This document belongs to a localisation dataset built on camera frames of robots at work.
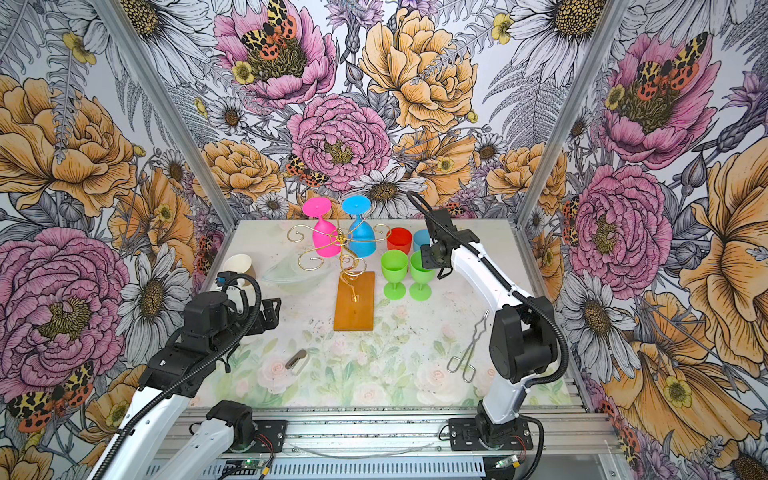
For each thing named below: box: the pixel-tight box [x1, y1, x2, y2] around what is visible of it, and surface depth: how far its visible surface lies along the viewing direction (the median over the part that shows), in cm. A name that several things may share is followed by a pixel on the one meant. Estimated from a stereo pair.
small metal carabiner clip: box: [284, 349, 307, 369], surface depth 87 cm
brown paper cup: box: [224, 254, 257, 287], surface depth 102 cm
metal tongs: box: [447, 309, 490, 383], surface depth 89 cm
